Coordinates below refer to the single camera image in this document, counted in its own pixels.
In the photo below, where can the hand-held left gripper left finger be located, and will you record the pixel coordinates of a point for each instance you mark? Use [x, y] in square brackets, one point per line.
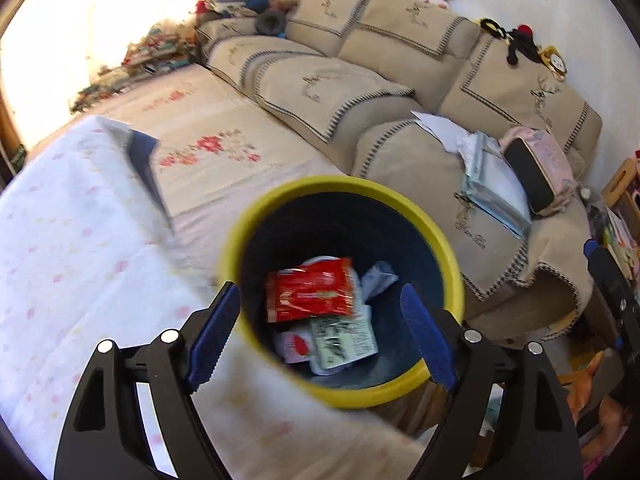
[212, 340]

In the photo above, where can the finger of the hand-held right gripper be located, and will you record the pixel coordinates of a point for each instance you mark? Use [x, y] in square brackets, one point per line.
[612, 285]

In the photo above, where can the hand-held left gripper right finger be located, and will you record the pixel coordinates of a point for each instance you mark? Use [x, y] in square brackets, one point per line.
[427, 340]

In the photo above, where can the grey foil packet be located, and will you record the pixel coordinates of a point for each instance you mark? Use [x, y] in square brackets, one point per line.
[377, 280]

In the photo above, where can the beige and green carton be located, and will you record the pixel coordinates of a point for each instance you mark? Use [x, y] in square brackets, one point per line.
[345, 340]

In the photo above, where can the white red wrapper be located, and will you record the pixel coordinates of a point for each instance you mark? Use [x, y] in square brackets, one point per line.
[297, 345]

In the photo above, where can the red snack packet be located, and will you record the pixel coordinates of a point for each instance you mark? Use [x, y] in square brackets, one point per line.
[310, 292]

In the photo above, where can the yellow and blue trash bin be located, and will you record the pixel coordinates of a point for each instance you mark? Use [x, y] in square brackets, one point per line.
[340, 182]

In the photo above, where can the wooden box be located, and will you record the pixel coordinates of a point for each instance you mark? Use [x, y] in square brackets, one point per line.
[622, 182]

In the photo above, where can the orange plush toy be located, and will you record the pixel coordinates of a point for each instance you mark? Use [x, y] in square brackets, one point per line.
[590, 390]

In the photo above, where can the pink and black bag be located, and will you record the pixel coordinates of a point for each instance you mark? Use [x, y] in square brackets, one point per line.
[550, 155]

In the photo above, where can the stack of papers and folders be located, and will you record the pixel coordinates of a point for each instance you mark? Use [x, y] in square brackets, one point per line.
[495, 190]

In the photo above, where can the white spotted tablecloth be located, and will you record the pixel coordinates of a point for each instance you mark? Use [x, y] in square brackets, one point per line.
[75, 260]

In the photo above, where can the white loose papers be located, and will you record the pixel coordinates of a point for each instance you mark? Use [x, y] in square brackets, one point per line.
[440, 127]

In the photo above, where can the lion plush toy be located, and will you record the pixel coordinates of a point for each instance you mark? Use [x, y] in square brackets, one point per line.
[554, 62]

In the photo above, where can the floral beige sheet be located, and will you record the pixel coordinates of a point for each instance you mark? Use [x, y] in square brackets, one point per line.
[225, 110]

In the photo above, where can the black and yellow plush toy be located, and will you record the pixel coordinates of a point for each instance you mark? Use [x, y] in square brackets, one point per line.
[520, 45]

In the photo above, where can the beige sofa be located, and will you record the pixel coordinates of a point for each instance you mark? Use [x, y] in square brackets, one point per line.
[400, 75]

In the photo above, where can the set of embroidered sofa covers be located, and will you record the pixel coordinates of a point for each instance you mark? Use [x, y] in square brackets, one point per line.
[320, 90]

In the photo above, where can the pile of books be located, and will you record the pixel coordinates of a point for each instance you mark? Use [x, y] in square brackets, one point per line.
[145, 60]

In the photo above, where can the grey round cushion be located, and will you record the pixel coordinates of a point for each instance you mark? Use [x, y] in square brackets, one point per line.
[270, 22]

